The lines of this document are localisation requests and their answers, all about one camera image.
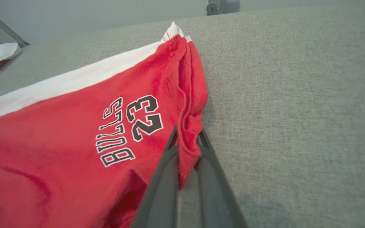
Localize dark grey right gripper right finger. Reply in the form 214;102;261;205
197;129;248;228

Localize grey metal diagonal bar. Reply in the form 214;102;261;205
0;3;31;48

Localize grey metal post with bracket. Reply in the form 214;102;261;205
206;0;240;16

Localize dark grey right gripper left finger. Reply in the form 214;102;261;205
131;124;180;228

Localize grey fabric sofa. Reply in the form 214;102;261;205
0;3;365;228

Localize red shorts with Bulls print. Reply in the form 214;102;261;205
0;22;209;228

